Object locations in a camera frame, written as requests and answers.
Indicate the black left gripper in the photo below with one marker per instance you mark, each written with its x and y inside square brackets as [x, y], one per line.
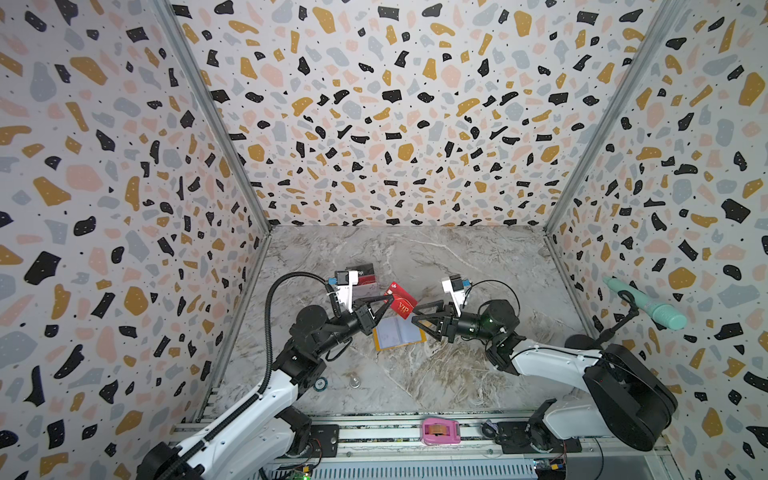
[364, 314]

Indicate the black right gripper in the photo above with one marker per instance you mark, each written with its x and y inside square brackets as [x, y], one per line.
[447, 324]

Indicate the yellow leather card holder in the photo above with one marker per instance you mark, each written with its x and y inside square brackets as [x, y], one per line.
[394, 332]

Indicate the black VIP card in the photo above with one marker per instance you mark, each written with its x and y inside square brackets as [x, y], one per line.
[366, 272]

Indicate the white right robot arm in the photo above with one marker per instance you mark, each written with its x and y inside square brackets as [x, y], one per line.
[618, 395]

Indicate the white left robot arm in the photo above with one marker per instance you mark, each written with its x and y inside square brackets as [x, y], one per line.
[265, 425]

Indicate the clear acrylic card stand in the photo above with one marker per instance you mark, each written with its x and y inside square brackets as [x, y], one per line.
[373, 284]

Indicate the teal round token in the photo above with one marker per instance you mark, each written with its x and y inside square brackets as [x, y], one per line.
[320, 384]

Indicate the pink tape measure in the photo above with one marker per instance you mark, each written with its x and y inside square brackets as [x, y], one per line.
[440, 431]

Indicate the mint green microphone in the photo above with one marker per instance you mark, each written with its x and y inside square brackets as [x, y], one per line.
[661, 313]

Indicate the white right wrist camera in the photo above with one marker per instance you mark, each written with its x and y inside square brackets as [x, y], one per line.
[457, 288]

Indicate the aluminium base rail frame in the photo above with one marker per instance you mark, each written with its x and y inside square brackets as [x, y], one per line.
[389, 447]

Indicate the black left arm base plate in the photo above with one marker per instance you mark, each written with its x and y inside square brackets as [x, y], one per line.
[318, 441]

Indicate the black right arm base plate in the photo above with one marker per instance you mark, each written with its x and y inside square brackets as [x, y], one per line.
[530, 436]

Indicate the aluminium corner post left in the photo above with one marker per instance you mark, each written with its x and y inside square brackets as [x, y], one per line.
[172, 30]

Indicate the aluminium corner post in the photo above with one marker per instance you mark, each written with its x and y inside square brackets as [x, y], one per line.
[662, 23]
[172, 30]

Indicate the aluminium corner post right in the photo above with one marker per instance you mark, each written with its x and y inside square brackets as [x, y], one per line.
[662, 23]

